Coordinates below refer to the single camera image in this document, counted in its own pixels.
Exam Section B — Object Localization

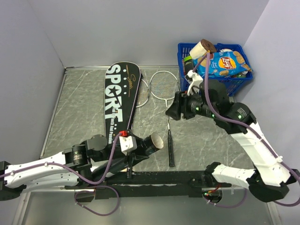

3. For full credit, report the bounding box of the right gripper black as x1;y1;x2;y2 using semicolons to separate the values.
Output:
165;88;216;120

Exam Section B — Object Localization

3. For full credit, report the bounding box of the black shuttlecock tube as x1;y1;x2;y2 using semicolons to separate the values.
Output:
106;133;164;177

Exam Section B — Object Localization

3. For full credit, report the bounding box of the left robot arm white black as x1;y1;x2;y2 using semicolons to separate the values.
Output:
0;130;164;201

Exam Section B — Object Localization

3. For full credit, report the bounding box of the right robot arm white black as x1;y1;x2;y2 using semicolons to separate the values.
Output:
165;80;300;204

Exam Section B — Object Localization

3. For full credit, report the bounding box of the white badminton racket right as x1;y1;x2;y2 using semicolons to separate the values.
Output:
150;71;179;167

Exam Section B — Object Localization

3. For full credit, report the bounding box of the white badminton racket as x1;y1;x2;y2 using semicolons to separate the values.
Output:
150;71;179;167
136;79;150;108

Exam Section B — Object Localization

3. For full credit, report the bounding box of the white badminton racket left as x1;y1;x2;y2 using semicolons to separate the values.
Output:
136;79;150;108

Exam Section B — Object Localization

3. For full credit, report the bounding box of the black green box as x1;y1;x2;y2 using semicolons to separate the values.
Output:
183;55;194;75

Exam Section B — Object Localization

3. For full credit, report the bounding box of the black racket bag SPORT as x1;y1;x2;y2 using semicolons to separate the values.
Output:
104;61;143;144

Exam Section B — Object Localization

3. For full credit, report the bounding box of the blue plastic basket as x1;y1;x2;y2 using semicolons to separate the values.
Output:
177;43;253;97

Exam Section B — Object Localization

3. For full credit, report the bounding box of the blue chips bag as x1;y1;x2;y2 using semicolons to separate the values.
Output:
208;51;252;77

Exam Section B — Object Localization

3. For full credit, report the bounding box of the cream brown snack package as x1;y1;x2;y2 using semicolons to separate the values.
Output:
189;39;217;59

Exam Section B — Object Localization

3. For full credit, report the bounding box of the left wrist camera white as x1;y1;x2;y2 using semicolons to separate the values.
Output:
119;131;137;155

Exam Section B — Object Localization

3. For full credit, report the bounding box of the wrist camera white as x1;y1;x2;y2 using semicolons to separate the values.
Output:
186;70;203;96
119;131;137;155

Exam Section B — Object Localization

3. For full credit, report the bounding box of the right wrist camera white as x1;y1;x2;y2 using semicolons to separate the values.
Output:
186;70;203;96

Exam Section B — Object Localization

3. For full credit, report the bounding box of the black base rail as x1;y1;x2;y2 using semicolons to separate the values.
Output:
64;171;233;200

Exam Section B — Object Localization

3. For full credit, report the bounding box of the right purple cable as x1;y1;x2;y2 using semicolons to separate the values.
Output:
192;52;300;207

